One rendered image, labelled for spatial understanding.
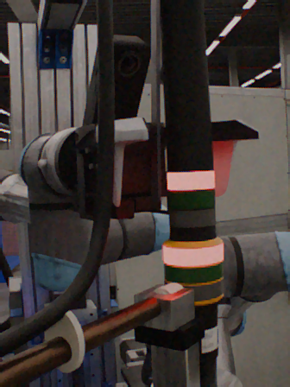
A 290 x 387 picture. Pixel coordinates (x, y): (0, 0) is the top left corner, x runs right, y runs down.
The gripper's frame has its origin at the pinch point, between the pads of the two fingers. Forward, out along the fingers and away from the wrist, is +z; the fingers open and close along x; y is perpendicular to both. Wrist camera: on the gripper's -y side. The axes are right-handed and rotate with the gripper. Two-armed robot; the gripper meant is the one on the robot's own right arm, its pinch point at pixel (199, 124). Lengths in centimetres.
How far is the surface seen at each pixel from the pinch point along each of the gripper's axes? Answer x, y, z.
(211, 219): -0.8, 6.6, -0.1
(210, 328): -0.3, 14.5, 0.0
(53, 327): 12.4, 10.6, 3.6
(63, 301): 12.0, 9.0, 4.3
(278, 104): -169, -26, -154
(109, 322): 9.0, 11.1, 3.1
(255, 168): -153, 9, -157
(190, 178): 0.8, 3.6, -0.4
